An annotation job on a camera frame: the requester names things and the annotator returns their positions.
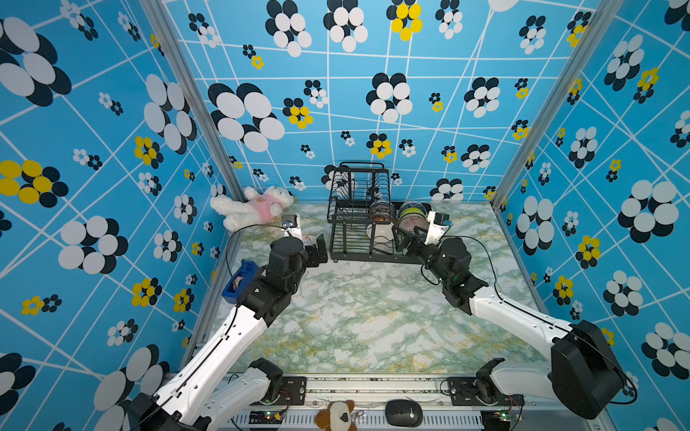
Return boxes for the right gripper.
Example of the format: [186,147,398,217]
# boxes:
[394,225,452,289]

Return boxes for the pink striped bowl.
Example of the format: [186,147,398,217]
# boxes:
[398,213,429,233]

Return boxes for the plain white bowl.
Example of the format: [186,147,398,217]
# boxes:
[366,223,395,244]

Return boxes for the lime green bowl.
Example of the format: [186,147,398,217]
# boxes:
[398,201,429,218]

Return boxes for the brown white patterned bowl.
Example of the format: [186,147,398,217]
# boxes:
[368,201,397,223]

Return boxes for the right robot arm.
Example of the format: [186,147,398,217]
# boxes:
[397,233,626,420]

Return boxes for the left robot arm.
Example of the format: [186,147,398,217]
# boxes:
[124,236,328,430]

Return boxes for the blue tape dispenser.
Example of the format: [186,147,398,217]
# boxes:
[222,260,260,305]

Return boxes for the white plush toy pink shirt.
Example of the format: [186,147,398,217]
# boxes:
[210,186,295,233]

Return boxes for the brown plush dog toy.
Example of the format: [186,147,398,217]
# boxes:
[314,400,358,431]

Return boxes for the black computer mouse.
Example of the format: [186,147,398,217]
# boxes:
[385,399,423,427]

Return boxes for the left circuit board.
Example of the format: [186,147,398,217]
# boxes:
[248,411,285,426]

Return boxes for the circuit board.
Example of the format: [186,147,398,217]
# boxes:
[248,411,285,426]
[481,411,512,431]

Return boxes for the right circuit board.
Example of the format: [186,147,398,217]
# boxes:
[481,411,512,431]

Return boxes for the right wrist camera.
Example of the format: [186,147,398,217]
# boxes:
[425,211,452,245]

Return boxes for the black wire dish rack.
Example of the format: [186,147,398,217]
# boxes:
[322,162,431,264]

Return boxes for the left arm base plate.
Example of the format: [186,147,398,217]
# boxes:
[268,376,307,407]

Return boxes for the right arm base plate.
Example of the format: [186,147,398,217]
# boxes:
[440,376,525,408]

